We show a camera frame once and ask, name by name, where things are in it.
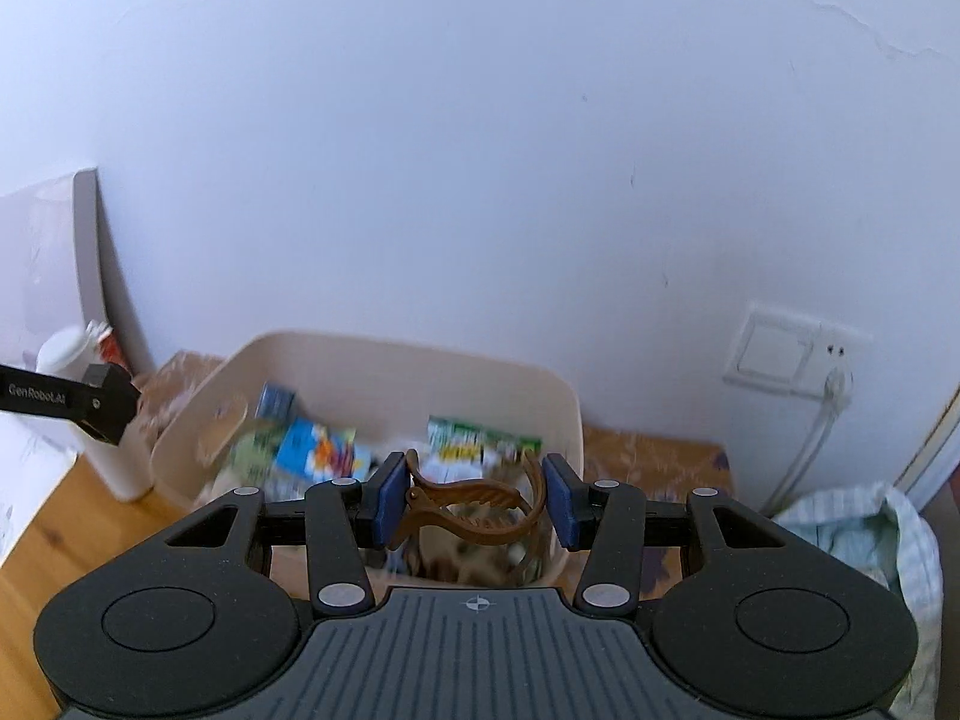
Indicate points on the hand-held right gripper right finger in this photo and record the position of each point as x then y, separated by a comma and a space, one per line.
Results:
562, 502

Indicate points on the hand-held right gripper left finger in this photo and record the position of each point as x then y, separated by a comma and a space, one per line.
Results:
390, 499

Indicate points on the cream scrunchie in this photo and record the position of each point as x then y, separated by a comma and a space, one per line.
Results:
442, 551

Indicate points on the brown hair claw clip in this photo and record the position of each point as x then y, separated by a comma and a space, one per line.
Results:
480, 499

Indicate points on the blue cartoon packet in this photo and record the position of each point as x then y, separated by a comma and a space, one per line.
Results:
307, 450

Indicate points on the green snack packet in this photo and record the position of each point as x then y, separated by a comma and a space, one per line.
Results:
465, 439

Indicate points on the beige plastic container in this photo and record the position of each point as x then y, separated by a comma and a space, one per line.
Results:
390, 375

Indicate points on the green plaid scrunchie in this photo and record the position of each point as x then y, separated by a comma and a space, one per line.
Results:
251, 461

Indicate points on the white bottle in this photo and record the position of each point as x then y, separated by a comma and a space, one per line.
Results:
64, 349

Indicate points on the red packet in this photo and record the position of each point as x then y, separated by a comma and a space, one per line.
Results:
112, 349

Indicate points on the white storage box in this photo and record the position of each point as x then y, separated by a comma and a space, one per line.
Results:
45, 255

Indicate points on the small blue box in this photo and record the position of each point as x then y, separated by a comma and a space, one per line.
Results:
276, 401

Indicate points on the tan rounded object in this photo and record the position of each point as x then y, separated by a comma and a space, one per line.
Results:
221, 427

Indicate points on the striped light cloth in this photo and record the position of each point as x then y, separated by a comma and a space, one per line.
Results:
907, 540

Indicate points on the white wall switch socket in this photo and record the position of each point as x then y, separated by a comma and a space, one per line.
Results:
772, 349

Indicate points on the door frame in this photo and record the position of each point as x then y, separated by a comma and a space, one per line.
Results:
937, 450

